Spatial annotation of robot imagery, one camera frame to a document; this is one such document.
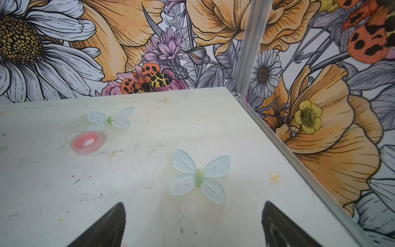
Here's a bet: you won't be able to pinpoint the near white fabric butterfly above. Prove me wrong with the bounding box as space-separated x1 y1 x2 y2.
169 149 231 205

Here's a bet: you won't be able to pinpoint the far white fabric butterfly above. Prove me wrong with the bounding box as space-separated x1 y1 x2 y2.
87 107 134 132

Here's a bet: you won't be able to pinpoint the pink tape roll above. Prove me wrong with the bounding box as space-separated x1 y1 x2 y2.
70 131 105 156

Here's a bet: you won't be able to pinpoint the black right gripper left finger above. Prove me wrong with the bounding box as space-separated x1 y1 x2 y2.
68 202 126 247

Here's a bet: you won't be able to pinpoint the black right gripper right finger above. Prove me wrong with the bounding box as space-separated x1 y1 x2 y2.
261 201 322 247

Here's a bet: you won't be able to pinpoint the white fabric butterfly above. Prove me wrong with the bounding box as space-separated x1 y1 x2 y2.
169 149 231 205
87 107 134 132

